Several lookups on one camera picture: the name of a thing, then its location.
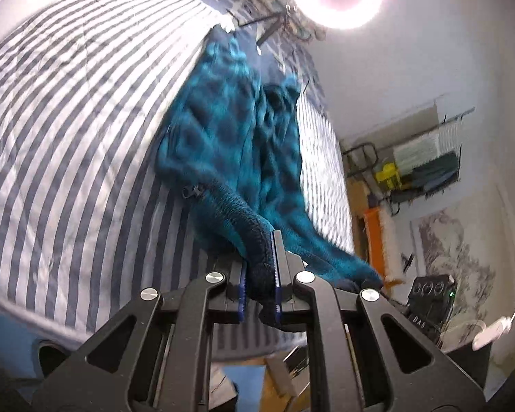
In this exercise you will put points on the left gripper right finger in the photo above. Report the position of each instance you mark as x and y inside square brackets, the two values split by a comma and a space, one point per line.
[363, 353]

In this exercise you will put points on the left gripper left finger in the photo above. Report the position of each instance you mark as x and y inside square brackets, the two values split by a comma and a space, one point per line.
[154, 354]

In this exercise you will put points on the teal fleece jacket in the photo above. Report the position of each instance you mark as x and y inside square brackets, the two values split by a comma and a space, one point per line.
[229, 144]

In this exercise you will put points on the black device with dials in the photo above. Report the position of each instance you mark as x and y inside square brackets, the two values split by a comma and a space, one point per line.
[430, 302]

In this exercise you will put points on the orange cabinet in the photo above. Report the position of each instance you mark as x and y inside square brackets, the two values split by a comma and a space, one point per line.
[374, 240]

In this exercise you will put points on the blue white striped bed quilt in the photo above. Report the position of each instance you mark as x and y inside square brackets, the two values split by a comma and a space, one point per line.
[85, 222]

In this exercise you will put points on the black tripod stand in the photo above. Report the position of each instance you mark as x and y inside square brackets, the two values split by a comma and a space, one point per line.
[278, 19]

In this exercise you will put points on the floral wall hanging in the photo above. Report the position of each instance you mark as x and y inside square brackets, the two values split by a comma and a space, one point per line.
[447, 249]

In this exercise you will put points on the wall clothes rack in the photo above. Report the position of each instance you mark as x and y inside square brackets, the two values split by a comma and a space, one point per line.
[415, 156]

